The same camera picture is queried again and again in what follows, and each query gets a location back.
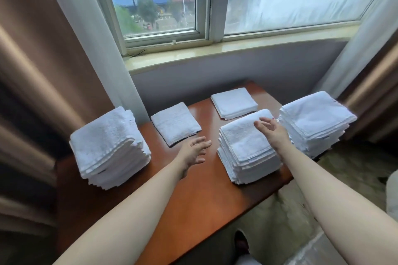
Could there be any person's left hand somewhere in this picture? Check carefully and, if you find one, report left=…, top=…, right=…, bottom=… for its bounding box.
left=176, top=136, right=212, bottom=170

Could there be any brown curtain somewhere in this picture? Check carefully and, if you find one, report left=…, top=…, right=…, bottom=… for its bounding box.
left=0, top=0, right=115, bottom=265
left=337, top=36, right=398, bottom=144

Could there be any person's right hand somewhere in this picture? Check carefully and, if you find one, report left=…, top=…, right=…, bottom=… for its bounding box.
left=253, top=117, right=291, bottom=151

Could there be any folded white towel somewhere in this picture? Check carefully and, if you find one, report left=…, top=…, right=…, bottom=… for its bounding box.
left=150, top=102, right=203, bottom=147
left=210, top=87, right=259, bottom=120

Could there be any beige window sill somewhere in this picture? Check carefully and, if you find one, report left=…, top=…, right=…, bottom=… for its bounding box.
left=123, top=25, right=361, bottom=76

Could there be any person's right forearm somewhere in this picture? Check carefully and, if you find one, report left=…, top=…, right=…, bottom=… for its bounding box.
left=274, top=142, right=398, bottom=265

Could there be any stack of white towels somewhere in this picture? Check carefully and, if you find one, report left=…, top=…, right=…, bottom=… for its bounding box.
left=216, top=108, right=284, bottom=185
left=69, top=106, right=152, bottom=191
left=278, top=90, right=358, bottom=160

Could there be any person's left forearm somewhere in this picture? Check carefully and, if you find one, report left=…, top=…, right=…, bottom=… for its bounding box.
left=52, top=155, right=187, bottom=265

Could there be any white window frame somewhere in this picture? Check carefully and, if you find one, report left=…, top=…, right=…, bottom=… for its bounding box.
left=81, top=0, right=398, bottom=55

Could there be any white sheer curtain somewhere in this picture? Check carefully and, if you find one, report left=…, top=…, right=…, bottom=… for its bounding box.
left=312, top=0, right=398, bottom=101
left=37, top=0, right=150, bottom=124

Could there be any brown shoe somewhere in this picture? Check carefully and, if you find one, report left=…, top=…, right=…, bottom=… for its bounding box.
left=234, top=230, right=251, bottom=258

